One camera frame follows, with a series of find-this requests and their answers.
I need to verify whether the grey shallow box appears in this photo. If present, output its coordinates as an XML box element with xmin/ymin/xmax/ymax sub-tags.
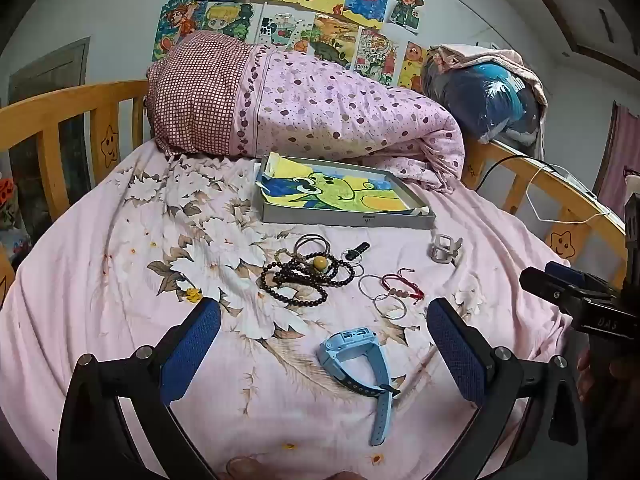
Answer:
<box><xmin>260</xmin><ymin>152</ymin><xmax>437</xmax><ymax>231</ymax></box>

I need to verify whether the key ring with black strap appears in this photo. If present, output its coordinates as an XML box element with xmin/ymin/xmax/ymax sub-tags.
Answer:
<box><xmin>341</xmin><ymin>241</ymin><xmax>371</xmax><ymax>262</ymax></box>

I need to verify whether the pink floral bedsheet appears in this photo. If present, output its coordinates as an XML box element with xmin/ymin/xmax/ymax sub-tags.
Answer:
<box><xmin>0</xmin><ymin>140</ymin><xmax>573</xmax><ymax>480</ymax></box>

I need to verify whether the person's left hand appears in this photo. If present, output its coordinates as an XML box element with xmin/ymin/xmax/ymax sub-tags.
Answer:
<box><xmin>220</xmin><ymin>455</ymin><xmax>361</xmax><ymax>480</ymax></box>

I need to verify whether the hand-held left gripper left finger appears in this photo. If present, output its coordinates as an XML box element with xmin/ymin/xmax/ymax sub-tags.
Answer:
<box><xmin>57</xmin><ymin>297</ymin><xmax>223</xmax><ymax>480</ymax></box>

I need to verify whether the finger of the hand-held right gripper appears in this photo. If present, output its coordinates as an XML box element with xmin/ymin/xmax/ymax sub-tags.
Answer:
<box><xmin>520</xmin><ymin>267</ymin><xmax>623</xmax><ymax>312</ymax></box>
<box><xmin>545</xmin><ymin>261</ymin><xmax>623</xmax><ymax>293</ymax></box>

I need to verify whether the white cable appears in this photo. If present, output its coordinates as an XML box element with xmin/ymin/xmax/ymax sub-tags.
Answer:
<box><xmin>525</xmin><ymin>162</ymin><xmax>626</xmax><ymax>223</ymax></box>

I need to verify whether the light blue smartwatch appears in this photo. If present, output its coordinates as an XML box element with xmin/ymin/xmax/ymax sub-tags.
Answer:
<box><xmin>317</xmin><ymin>327</ymin><xmax>401</xmax><ymax>447</ymax></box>

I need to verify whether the hair tie with yellow bead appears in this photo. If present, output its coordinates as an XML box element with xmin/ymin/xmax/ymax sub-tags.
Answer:
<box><xmin>294</xmin><ymin>234</ymin><xmax>332</xmax><ymax>273</ymax></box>

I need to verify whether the pink curtain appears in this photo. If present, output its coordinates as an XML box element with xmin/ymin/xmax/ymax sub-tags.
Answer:
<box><xmin>597</xmin><ymin>102</ymin><xmax>640</xmax><ymax>221</ymax></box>

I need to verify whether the plastic bag with blue plush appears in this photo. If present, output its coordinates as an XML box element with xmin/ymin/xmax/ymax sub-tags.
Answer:
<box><xmin>421</xmin><ymin>45</ymin><xmax>548</xmax><ymax>147</ymax></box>

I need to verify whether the thin silver bangle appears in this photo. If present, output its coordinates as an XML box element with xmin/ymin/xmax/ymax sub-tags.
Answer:
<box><xmin>373</xmin><ymin>291</ymin><xmax>409</xmax><ymax>321</ymax></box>
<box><xmin>357</xmin><ymin>274</ymin><xmax>389</xmax><ymax>302</ymax></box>

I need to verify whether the black cable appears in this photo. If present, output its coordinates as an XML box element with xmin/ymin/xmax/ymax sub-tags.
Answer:
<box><xmin>472</xmin><ymin>155</ymin><xmax>598</xmax><ymax>198</ymax></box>

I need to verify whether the wooden bed frame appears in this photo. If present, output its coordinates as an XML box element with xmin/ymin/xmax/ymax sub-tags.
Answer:
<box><xmin>0</xmin><ymin>79</ymin><xmax>630</xmax><ymax>306</ymax></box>

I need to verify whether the person's right hand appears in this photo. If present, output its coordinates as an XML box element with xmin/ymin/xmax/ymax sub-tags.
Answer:
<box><xmin>577</xmin><ymin>347</ymin><xmax>596</xmax><ymax>401</ymax></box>

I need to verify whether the grey door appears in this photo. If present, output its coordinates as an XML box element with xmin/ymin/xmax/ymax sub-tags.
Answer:
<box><xmin>7</xmin><ymin>36</ymin><xmax>92</xmax><ymax>231</ymax></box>

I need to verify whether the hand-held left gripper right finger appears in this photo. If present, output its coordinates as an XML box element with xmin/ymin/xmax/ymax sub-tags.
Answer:
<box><xmin>426</xmin><ymin>297</ymin><xmax>586</xmax><ymax>480</ymax></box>

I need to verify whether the dark bead bracelet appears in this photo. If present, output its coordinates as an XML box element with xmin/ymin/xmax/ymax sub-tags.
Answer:
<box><xmin>259</xmin><ymin>250</ymin><xmax>357</xmax><ymax>308</ymax></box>

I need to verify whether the pink dotted folded quilt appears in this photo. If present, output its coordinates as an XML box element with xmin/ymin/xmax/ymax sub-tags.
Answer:
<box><xmin>146</xmin><ymin>30</ymin><xmax>467</xmax><ymax>195</ymax></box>

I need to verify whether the red string bracelet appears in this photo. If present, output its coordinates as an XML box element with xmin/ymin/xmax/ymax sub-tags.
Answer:
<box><xmin>380</xmin><ymin>270</ymin><xmax>426</xmax><ymax>301</ymax></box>

